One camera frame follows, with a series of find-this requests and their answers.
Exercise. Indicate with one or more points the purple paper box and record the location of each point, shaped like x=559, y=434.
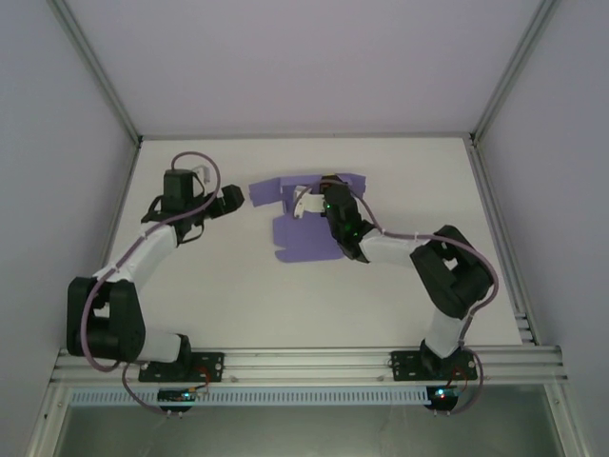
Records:
x=304, y=238

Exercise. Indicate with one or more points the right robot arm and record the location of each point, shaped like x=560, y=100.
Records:
x=395, y=250

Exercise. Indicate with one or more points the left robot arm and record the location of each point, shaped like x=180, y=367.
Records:
x=143, y=250

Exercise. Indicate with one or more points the small green circuit board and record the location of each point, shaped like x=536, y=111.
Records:
x=176, y=395
x=442, y=394

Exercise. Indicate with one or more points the aluminium table side rail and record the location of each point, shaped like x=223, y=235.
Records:
x=487, y=190
x=124, y=181

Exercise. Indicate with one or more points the aluminium frame post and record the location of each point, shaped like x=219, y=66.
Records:
x=97, y=66
x=512, y=66

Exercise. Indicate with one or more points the wide aluminium mounting rail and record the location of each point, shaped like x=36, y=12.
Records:
x=304, y=366

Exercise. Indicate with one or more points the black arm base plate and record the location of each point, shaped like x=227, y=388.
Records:
x=404, y=366
x=214, y=363

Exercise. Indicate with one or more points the aluminium frame leg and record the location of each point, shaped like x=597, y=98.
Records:
x=47, y=423
x=566, y=423

